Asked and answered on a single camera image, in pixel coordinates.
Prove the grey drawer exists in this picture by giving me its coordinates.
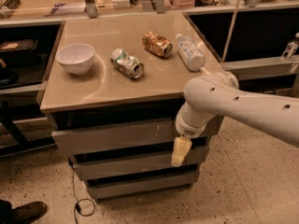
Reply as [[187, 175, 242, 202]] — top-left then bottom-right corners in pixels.
[[51, 115, 224, 157], [72, 145, 210, 182], [87, 170, 199, 200]]

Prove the grey drawer cabinet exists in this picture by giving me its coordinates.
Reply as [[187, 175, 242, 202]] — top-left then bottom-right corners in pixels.
[[40, 13, 222, 188]]

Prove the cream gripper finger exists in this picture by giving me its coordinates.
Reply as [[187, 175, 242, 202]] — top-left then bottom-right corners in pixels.
[[171, 136, 192, 167]]

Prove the grey middle drawer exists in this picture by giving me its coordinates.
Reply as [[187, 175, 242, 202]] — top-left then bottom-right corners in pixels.
[[72, 145, 210, 182]]

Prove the grey bottom drawer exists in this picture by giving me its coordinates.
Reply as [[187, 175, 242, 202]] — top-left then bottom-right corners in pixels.
[[87, 170, 199, 200]]

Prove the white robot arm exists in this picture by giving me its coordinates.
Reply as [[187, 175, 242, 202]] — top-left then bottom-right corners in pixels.
[[171, 72, 299, 167]]

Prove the grey top drawer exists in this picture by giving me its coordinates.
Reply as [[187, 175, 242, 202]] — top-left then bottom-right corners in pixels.
[[51, 115, 224, 157]]

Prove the long wooden counter shelf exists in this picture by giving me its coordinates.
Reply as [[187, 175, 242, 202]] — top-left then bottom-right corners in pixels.
[[3, 0, 299, 23]]

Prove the white bowl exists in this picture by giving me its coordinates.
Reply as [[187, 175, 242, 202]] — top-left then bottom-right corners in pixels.
[[55, 44, 95, 76]]

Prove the small bottle on shelf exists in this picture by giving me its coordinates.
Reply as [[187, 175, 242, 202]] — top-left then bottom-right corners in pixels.
[[281, 33, 299, 60]]

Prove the crushed green soda can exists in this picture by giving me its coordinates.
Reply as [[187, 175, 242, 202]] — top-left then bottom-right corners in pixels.
[[110, 49, 144, 79]]

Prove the clear plastic water bottle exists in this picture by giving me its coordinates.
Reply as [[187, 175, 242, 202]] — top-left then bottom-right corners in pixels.
[[176, 34, 206, 72]]

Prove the crushed gold soda can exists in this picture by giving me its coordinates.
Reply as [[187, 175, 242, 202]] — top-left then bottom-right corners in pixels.
[[142, 31, 173, 58]]

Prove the black coil spring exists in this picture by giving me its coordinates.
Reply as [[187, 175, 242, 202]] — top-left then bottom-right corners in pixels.
[[0, 0, 21, 20]]

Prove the black floor cable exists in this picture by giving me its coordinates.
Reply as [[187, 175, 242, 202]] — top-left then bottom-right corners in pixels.
[[72, 171, 97, 224]]

